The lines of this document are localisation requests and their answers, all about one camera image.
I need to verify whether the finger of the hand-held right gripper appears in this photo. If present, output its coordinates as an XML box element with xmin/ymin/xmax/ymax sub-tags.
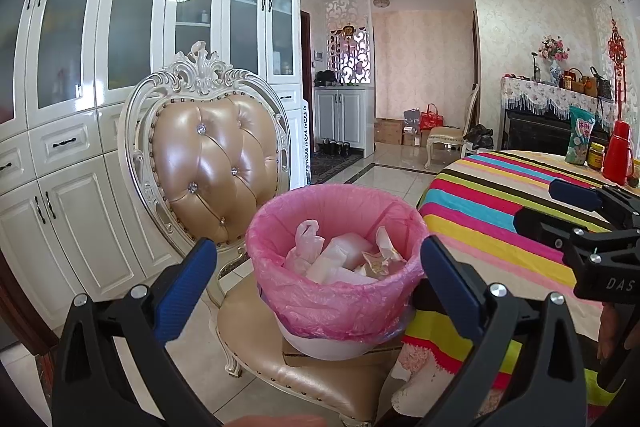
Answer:
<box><xmin>513</xmin><ymin>205</ymin><xmax>640</xmax><ymax>276</ymax></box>
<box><xmin>548</xmin><ymin>178</ymin><xmax>640</xmax><ymax>231</ymax></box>

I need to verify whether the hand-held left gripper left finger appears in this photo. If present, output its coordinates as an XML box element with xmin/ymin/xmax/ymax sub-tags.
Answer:
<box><xmin>52</xmin><ymin>238</ymin><xmax>221</xmax><ymax>427</ymax></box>

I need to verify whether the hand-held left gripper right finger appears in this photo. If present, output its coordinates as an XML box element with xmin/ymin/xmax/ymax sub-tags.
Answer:
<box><xmin>420</xmin><ymin>234</ymin><xmax>588</xmax><ymax>427</ymax></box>

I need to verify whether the white wrapper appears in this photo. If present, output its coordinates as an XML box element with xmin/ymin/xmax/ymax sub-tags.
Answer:
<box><xmin>372</xmin><ymin>227</ymin><xmax>401</xmax><ymax>258</ymax></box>

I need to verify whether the pink lined trash bin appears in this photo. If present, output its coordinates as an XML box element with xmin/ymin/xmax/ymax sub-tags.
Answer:
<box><xmin>245</xmin><ymin>185</ymin><xmax>431</xmax><ymax>360</ymax></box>

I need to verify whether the person's right hand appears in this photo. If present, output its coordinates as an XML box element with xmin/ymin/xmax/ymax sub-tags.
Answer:
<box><xmin>598</xmin><ymin>303</ymin><xmax>634</xmax><ymax>361</ymax></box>

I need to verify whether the green snack bag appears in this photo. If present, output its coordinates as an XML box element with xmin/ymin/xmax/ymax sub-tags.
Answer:
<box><xmin>565</xmin><ymin>105</ymin><xmax>597</xmax><ymax>165</ymax></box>

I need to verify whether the red thermos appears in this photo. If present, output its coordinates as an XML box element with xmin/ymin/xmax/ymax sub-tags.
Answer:
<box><xmin>601</xmin><ymin>121</ymin><xmax>636</xmax><ymax>185</ymax></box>

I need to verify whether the striped tablecloth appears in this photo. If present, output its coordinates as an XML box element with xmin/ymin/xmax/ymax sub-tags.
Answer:
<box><xmin>390</xmin><ymin>149</ymin><xmax>640</xmax><ymax>418</ymax></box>

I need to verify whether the black piano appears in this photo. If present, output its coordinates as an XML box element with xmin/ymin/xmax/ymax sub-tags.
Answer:
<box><xmin>502</xmin><ymin>107</ymin><xmax>576</xmax><ymax>152</ymax></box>

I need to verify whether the black bag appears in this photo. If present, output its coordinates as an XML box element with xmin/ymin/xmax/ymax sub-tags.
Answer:
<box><xmin>462</xmin><ymin>123</ymin><xmax>496</xmax><ymax>150</ymax></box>

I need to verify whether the dark handbag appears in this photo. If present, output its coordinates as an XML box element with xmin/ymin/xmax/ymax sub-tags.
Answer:
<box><xmin>589</xmin><ymin>66</ymin><xmax>613</xmax><ymax>102</ymax></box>

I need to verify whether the wooden chair beige seat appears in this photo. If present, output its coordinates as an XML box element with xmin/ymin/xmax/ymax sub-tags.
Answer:
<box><xmin>425</xmin><ymin>84</ymin><xmax>481</xmax><ymax>170</ymax></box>

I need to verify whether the beige tufted chair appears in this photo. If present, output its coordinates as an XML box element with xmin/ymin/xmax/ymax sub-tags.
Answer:
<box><xmin>117</xmin><ymin>41</ymin><xmax>406</xmax><ymax>425</ymax></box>

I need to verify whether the flower vase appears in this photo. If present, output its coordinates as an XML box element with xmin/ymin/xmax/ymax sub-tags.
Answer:
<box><xmin>537</xmin><ymin>35</ymin><xmax>571</xmax><ymax>85</ymax></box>

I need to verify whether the red gift bag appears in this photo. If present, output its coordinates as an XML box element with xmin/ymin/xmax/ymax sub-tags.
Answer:
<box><xmin>419</xmin><ymin>103</ymin><xmax>445</xmax><ymax>131</ymax></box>

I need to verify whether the red knot hanging ornament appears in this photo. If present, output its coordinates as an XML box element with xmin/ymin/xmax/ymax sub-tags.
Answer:
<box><xmin>607</xmin><ymin>19</ymin><xmax>628</xmax><ymax>120</ymax></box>

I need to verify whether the patterned doormat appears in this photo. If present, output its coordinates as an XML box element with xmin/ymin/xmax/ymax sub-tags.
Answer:
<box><xmin>310</xmin><ymin>150</ymin><xmax>366</xmax><ymax>186</ymax></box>

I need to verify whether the brown cardboard box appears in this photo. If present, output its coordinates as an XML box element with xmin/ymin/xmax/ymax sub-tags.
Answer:
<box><xmin>374</xmin><ymin>118</ymin><xmax>403</xmax><ymax>145</ymax></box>

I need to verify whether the white glass door cabinet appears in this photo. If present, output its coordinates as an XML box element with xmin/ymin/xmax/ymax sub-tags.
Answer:
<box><xmin>0</xmin><ymin>0</ymin><xmax>306</xmax><ymax>343</ymax></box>

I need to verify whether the white shoe cabinet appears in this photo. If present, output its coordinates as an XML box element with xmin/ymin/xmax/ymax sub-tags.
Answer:
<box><xmin>314</xmin><ymin>84</ymin><xmax>376</xmax><ymax>158</ymax></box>

